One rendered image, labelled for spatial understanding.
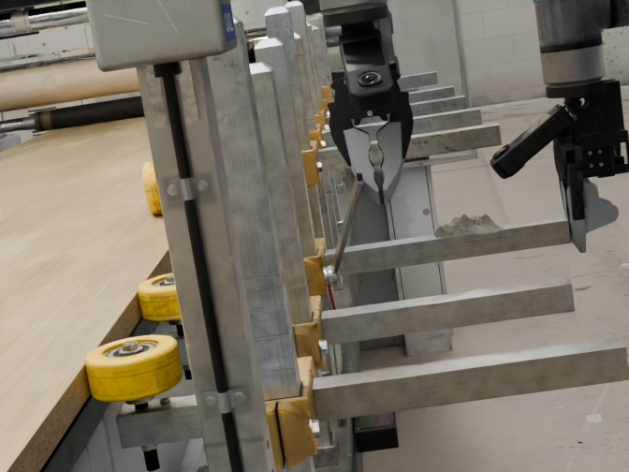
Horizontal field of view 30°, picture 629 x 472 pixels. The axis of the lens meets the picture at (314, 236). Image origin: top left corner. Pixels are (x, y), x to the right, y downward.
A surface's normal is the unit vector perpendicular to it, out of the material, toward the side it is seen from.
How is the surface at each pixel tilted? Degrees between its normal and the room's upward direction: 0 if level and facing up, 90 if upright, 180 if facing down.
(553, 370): 90
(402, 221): 90
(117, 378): 90
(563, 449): 0
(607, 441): 0
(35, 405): 0
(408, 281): 90
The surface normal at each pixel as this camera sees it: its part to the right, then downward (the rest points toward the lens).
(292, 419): -0.03, 0.20
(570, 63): -0.29, 0.22
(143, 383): 0.36, 0.13
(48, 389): -0.15, -0.97
